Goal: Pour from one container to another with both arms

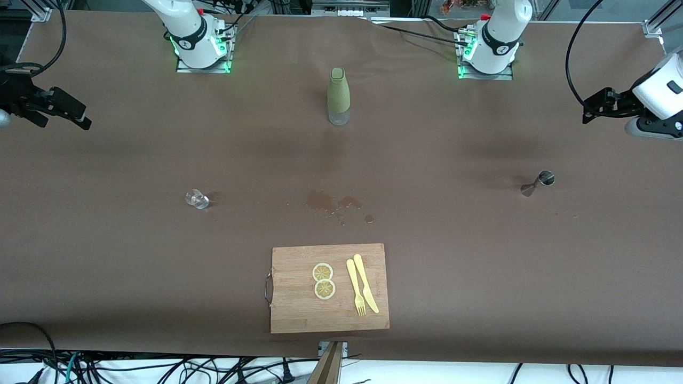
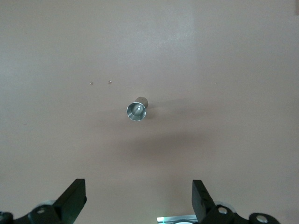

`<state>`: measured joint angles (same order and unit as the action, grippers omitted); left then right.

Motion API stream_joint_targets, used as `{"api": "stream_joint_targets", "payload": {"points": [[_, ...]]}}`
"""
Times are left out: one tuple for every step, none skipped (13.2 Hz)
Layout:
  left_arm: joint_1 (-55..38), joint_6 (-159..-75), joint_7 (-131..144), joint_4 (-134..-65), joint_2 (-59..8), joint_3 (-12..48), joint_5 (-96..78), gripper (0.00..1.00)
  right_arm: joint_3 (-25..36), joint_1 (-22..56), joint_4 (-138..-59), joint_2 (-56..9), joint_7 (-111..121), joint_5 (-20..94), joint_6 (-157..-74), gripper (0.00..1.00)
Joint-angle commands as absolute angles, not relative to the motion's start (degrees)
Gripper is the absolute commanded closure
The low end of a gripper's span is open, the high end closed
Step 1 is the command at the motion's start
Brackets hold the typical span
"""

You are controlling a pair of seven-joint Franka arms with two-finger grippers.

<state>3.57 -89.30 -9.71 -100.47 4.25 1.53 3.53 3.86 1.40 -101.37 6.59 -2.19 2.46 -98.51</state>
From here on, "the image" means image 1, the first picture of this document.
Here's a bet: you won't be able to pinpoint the clear glass measuring cup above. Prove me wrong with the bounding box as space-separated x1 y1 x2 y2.
185 189 211 210

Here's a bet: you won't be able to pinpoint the teal floor cable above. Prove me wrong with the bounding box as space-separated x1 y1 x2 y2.
63 352 82 384

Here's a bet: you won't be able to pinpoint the wooden post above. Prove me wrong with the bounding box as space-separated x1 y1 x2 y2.
307 341 345 384

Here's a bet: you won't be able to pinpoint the yellow plastic knife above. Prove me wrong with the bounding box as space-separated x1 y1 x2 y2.
353 254 380 314

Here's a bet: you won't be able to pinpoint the wooden cutting board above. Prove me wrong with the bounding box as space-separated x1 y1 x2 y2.
265 243 390 334

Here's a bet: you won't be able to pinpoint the thick black floor cable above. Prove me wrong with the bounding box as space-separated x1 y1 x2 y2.
0 322 58 384

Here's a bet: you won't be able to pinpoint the steel jigger shaker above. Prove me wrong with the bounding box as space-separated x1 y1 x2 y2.
520 170 556 197

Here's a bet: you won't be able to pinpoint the yellow plastic fork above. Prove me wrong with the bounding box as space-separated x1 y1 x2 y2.
346 259 367 316

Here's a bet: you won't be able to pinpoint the green sleeved glass bottle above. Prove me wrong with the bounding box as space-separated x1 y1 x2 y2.
327 67 352 126

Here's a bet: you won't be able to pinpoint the orange plastic items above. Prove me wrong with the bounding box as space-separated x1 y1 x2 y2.
440 0 493 14

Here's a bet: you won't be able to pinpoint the grey power strip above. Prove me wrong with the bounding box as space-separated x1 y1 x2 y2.
312 0 390 17

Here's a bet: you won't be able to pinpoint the brown paper table cover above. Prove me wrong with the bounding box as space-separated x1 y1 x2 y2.
0 10 683 369

